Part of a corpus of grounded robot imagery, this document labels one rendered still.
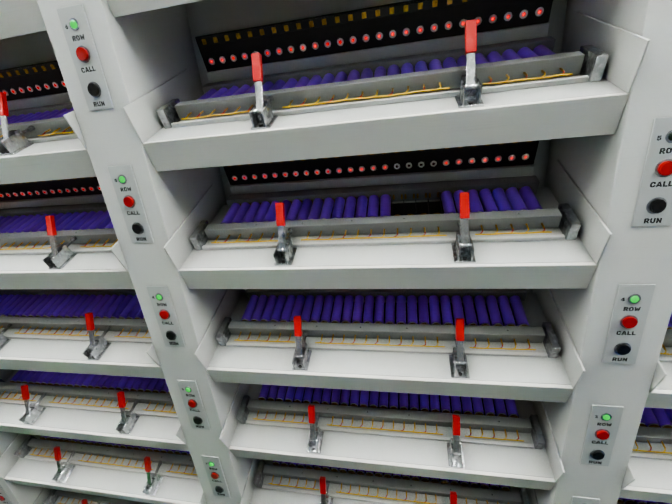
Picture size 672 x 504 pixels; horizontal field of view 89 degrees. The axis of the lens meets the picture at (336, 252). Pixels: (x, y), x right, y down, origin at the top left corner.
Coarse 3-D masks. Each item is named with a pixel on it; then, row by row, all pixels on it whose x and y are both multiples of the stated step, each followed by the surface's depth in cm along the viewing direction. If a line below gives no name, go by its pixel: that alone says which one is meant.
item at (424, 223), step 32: (224, 224) 60; (256, 224) 58; (288, 224) 57; (320, 224) 55; (352, 224) 54; (384, 224) 53; (416, 224) 53; (448, 224) 52; (480, 224) 51; (512, 224) 50; (544, 224) 49
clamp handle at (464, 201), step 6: (462, 192) 46; (468, 192) 46; (462, 198) 46; (468, 198) 46; (462, 204) 46; (468, 204) 46; (462, 210) 47; (468, 210) 46; (462, 216) 47; (468, 216) 47; (462, 222) 47; (468, 222) 47; (462, 228) 47; (468, 228) 47; (462, 234) 47; (468, 234) 47; (462, 240) 47; (468, 240) 47
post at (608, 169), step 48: (576, 0) 47; (624, 0) 37; (576, 144) 48; (624, 144) 38; (624, 192) 40; (624, 240) 42; (576, 336) 50; (624, 384) 49; (576, 432) 53; (624, 432) 52; (576, 480) 57
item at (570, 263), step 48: (240, 192) 67; (576, 192) 48; (192, 240) 58; (240, 240) 60; (336, 240) 56; (576, 240) 47; (192, 288) 59; (240, 288) 57; (288, 288) 55; (336, 288) 53; (384, 288) 52; (432, 288) 51; (480, 288) 49; (528, 288) 48; (576, 288) 47
